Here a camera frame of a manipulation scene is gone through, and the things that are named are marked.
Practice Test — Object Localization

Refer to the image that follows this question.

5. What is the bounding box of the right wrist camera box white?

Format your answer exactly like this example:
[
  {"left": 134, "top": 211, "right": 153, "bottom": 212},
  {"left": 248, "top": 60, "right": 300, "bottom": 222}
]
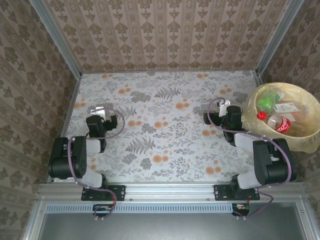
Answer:
[{"left": 218, "top": 99, "right": 231, "bottom": 117}]

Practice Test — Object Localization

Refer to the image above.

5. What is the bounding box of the grey metal panel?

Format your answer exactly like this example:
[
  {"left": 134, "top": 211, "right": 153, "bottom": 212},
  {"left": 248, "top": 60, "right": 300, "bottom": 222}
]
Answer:
[{"left": 21, "top": 199, "right": 320, "bottom": 240}]

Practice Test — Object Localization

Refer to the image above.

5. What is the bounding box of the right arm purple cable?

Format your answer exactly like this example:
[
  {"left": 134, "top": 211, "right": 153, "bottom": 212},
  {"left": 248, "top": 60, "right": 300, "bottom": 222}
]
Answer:
[{"left": 207, "top": 97, "right": 293, "bottom": 221}]

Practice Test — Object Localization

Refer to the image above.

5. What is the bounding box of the aluminium mounting rail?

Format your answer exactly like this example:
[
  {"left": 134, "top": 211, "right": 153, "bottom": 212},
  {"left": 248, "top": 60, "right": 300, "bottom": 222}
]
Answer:
[{"left": 36, "top": 181, "right": 308, "bottom": 201}]

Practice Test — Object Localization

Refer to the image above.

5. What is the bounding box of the green label plastic bottle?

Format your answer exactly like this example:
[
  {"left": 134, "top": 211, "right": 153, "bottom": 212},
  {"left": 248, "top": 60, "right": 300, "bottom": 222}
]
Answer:
[{"left": 256, "top": 88, "right": 286, "bottom": 113}]

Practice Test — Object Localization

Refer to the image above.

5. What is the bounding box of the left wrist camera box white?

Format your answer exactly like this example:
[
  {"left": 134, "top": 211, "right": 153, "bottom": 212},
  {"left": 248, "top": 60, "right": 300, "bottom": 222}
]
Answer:
[{"left": 89, "top": 106, "right": 108, "bottom": 118}]

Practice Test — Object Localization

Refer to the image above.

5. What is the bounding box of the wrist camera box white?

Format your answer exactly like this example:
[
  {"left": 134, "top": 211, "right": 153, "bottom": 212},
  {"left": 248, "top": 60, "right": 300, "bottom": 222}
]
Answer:
[
  {"left": 218, "top": 99, "right": 231, "bottom": 117},
  {"left": 89, "top": 106, "right": 108, "bottom": 118}
]

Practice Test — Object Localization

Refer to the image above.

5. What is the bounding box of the yellow round plastic bin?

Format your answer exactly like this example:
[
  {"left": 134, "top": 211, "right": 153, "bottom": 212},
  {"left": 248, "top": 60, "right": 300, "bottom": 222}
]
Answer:
[{"left": 243, "top": 82, "right": 320, "bottom": 155}]

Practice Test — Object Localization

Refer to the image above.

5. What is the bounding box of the floral patterned table cover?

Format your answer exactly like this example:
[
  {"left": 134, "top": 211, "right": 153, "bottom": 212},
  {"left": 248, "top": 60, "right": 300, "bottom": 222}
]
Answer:
[{"left": 53, "top": 71, "right": 292, "bottom": 183}]

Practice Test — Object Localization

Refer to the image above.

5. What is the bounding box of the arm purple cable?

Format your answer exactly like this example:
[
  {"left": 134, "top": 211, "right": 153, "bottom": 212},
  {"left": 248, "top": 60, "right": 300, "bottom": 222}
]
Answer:
[
  {"left": 67, "top": 107, "right": 126, "bottom": 222},
  {"left": 207, "top": 97, "right": 293, "bottom": 221}
]

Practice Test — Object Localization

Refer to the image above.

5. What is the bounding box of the red label cola bottle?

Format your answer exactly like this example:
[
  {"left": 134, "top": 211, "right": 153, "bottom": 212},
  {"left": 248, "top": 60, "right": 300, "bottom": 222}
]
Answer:
[{"left": 256, "top": 111, "right": 306, "bottom": 137}]

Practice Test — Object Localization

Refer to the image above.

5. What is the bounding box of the white slotted cable duct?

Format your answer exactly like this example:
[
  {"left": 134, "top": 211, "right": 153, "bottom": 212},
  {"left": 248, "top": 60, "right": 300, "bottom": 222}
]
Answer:
[{"left": 45, "top": 202, "right": 235, "bottom": 214}]

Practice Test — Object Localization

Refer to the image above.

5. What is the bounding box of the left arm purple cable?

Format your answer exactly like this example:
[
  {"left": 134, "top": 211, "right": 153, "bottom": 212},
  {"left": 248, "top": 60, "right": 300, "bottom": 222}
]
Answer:
[{"left": 67, "top": 107, "right": 126, "bottom": 222}]

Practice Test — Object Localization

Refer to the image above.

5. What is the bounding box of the white green label bottle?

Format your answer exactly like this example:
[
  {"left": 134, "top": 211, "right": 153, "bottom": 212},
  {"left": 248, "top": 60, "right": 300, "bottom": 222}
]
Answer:
[{"left": 272, "top": 101, "right": 312, "bottom": 120}]

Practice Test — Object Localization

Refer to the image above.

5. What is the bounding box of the aluminium frame post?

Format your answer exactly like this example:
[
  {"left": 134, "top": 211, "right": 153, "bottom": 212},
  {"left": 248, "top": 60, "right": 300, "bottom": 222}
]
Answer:
[
  {"left": 254, "top": 0, "right": 306, "bottom": 77},
  {"left": 28, "top": 0, "right": 83, "bottom": 79}
]

